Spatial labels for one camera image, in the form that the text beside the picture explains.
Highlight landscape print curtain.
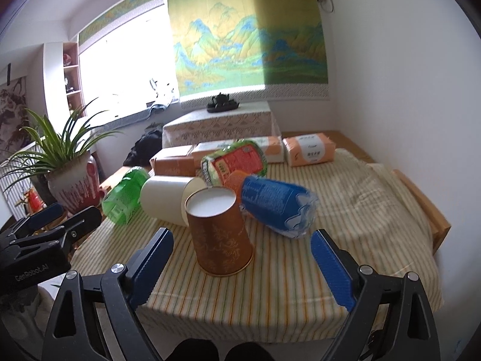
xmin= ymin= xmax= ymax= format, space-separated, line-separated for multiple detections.
xmin=165 ymin=0 xmax=330 ymax=102

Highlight black bag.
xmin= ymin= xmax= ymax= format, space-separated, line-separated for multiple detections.
xmin=123 ymin=128 xmax=164 ymax=167

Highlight green plastic packet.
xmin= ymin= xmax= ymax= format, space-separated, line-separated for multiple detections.
xmin=101 ymin=166 xmax=151 ymax=226

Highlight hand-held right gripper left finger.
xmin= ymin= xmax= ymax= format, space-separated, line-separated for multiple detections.
xmin=41 ymin=228 xmax=174 ymax=361

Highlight white wall shelf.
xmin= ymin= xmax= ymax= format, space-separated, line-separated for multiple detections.
xmin=43 ymin=41 xmax=83 ymax=128

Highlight brown tissue pack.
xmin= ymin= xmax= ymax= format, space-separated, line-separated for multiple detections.
xmin=149 ymin=145 xmax=200 ymax=177

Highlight landscape print valance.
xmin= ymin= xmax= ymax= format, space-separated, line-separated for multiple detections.
xmin=77 ymin=0 xmax=167 ymax=43

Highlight window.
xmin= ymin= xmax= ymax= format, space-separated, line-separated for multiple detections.
xmin=79 ymin=5 xmax=179 ymax=121

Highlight red and green packet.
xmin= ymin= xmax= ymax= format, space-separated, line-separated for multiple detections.
xmin=201 ymin=140 xmax=268 ymax=187

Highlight person's dark trousers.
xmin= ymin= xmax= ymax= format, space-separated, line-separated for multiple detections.
xmin=173 ymin=338 xmax=279 ymax=361

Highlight long white orange tissue pack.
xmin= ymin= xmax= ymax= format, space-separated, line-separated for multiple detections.
xmin=191 ymin=135 xmax=283 ymax=168

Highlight patterned cloth-covered box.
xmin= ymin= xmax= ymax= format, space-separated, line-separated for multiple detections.
xmin=162 ymin=101 xmax=282 ymax=149

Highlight orange paper cup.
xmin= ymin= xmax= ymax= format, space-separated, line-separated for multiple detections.
xmin=224 ymin=170 xmax=252 ymax=201

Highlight blue plastic packet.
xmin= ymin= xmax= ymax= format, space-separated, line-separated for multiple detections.
xmin=240 ymin=175 xmax=318 ymax=238

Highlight white red plant pot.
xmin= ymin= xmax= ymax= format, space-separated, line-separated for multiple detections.
xmin=47 ymin=150 xmax=100 ymax=213

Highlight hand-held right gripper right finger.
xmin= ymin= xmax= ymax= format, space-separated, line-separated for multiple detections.
xmin=311 ymin=229 xmax=438 ymax=361

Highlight green spider plant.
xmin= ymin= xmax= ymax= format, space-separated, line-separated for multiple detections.
xmin=0 ymin=98 xmax=121 ymax=196

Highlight brown patterned paper cup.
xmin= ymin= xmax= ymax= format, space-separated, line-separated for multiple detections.
xmin=183 ymin=187 xmax=255 ymax=277

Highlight dark teapot ornament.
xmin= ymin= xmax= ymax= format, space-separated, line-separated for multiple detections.
xmin=207 ymin=93 xmax=241 ymax=114

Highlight cream paper cup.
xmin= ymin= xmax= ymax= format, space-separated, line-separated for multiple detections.
xmin=140 ymin=175 xmax=207 ymax=227

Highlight small red ornament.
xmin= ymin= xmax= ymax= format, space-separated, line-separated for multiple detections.
xmin=23 ymin=188 xmax=47 ymax=213

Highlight ink painting wall scroll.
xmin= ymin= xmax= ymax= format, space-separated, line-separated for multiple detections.
xmin=0 ymin=77 xmax=29 ymax=151

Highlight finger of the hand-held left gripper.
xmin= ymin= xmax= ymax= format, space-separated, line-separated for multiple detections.
xmin=8 ymin=206 xmax=103 ymax=262
xmin=0 ymin=202 xmax=64 ymax=242

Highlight white radiator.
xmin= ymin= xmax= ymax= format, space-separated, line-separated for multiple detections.
xmin=0 ymin=141 xmax=49 ymax=221

